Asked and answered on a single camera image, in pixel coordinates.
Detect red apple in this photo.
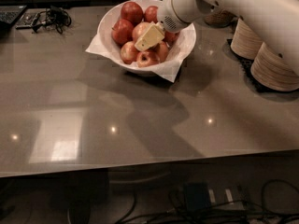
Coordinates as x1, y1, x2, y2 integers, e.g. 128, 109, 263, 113
164, 32, 179, 44
144, 6, 158, 23
111, 19, 134, 46
120, 41, 139, 64
153, 41, 169, 63
136, 50, 160, 68
121, 1, 143, 25

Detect red apple front middle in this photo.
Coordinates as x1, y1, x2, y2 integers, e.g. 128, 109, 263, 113
136, 50, 160, 68

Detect red apple front right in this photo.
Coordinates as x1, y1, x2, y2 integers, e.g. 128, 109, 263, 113
153, 41, 169, 63

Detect glass jar with nuts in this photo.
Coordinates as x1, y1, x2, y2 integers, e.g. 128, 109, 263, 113
204, 10, 235, 28

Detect black laptop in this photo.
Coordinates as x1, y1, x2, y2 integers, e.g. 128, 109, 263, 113
0, 5, 27, 28

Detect red apple front left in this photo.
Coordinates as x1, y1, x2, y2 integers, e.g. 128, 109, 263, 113
120, 41, 139, 64

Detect white paper napkin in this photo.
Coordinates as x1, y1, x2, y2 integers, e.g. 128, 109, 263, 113
85, 8, 194, 83

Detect white bowl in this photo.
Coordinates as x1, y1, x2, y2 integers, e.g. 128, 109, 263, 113
96, 0, 197, 77

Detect red apple top middle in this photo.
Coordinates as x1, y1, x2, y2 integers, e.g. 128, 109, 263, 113
144, 6, 158, 23

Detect red apple top left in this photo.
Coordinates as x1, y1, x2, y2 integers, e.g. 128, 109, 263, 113
121, 1, 143, 25

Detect black power adapter on floor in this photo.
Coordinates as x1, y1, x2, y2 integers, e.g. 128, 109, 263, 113
183, 183, 211, 212

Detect pale yellow-red centre apple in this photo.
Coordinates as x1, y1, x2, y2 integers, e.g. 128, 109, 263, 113
132, 21, 150, 42

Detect stack of paper plates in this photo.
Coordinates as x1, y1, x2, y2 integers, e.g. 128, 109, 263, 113
231, 19, 263, 60
250, 43, 299, 91

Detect black mat under plates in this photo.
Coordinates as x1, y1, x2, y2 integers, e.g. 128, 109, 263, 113
231, 49, 265, 93

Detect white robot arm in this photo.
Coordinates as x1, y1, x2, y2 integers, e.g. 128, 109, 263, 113
135, 0, 299, 74

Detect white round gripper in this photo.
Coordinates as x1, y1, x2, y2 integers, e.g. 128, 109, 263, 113
135, 0, 212, 51

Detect black tangled cable bundle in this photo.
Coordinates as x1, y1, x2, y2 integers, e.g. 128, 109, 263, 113
15, 5, 73, 35

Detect black floor cables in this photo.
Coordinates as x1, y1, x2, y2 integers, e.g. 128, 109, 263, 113
113, 179, 299, 224

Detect stack of paper plates right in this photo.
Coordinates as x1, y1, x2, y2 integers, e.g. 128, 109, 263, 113
250, 43, 299, 91

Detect stack of paper plates left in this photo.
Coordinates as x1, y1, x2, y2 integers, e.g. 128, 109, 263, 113
231, 19, 263, 60

